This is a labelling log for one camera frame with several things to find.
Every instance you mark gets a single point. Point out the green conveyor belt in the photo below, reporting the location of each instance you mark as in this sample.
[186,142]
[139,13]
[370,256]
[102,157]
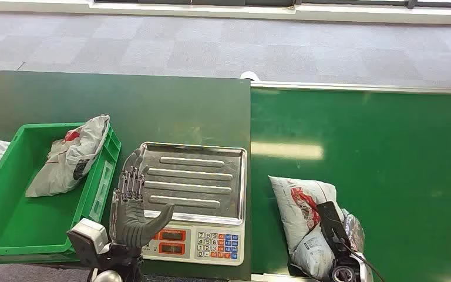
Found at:
[396,175]

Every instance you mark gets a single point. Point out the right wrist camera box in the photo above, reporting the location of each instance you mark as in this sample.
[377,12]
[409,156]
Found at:
[331,224]

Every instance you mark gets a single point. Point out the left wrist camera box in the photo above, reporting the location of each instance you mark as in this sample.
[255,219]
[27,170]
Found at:
[89,233]

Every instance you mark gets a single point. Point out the silver conveyor side rail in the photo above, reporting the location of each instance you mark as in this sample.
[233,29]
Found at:
[361,87]

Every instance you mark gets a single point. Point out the grey courier package in basket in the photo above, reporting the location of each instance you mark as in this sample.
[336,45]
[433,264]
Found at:
[70,163]

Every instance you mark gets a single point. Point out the white window sill ledge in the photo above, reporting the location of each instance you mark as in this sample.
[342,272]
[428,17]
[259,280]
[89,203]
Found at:
[225,11]

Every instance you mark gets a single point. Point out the grey red-print courier package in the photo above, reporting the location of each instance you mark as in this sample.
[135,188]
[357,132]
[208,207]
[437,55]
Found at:
[299,218]

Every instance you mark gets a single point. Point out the electronic scale with steel tray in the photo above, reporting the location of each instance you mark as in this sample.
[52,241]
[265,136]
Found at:
[194,187]

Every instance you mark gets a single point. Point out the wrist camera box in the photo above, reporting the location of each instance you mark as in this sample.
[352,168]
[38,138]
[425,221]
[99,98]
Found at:
[331,224]
[89,233]

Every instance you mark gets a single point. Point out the white conveyor roller end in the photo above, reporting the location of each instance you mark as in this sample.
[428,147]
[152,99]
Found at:
[249,75]

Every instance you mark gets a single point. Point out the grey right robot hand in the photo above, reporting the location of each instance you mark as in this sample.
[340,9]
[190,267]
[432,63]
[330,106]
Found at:
[354,233]

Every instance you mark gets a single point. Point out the green plastic basket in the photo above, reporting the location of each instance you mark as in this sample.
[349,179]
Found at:
[19,229]

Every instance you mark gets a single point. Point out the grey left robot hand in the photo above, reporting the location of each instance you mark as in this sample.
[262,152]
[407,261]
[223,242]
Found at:
[130,222]

